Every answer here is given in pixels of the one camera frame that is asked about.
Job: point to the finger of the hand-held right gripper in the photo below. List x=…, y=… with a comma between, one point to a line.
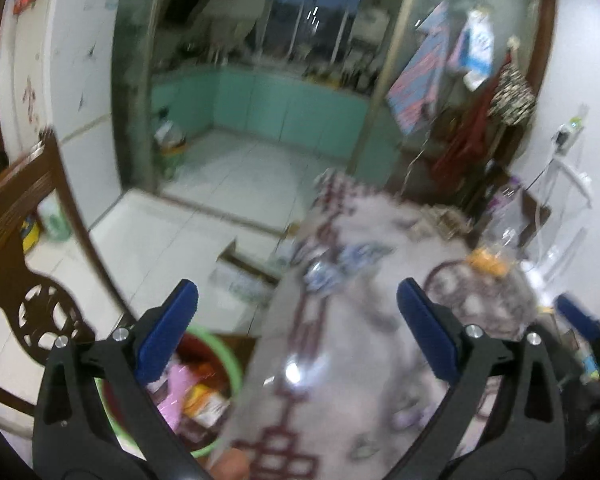
x=577, y=316

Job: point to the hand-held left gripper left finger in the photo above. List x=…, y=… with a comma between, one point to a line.
x=167, y=330

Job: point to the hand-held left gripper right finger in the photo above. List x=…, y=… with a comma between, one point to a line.
x=430, y=330

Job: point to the green plastic basin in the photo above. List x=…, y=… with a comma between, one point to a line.
x=202, y=345

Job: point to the pink plastic bag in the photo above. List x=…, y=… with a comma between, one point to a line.
x=177, y=385

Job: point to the orange snack bag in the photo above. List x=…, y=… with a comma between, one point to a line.
x=205, y=400

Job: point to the clear zip bag with snacks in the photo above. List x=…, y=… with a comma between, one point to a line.
x=487, y=260

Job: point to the cardboard box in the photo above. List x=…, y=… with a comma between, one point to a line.
x=245, y=272

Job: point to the purple label water bottle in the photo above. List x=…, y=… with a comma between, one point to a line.
x=505, y=205

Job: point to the green plastic bottle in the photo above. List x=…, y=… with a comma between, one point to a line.
x=55, y=220

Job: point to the yellow container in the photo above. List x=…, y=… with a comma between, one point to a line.
x=30, y=235

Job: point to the green bottle on floor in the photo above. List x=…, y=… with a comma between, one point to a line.
x=170, y=152

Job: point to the carved wooden chair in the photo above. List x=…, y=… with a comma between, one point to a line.
x=10, y=240

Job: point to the red cloth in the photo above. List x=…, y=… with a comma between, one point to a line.
x=465, y=140

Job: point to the brown white patterned bag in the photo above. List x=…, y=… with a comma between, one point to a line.
x=512, y=92

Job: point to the plaid cloth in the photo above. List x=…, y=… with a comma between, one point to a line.
x=420, y=85

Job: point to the teal kitchen cabinets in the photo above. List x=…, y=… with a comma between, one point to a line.
x=280, y=105

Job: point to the white refrigerator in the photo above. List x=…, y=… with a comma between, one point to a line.
x=80, y=85

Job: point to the hanging blue white packet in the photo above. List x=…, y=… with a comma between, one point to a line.
x=480, y=45

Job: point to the kitchen window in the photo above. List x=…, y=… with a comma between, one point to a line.
x=315, y=10

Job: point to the wall socket with chargers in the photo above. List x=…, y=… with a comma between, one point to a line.
x=567, y=135

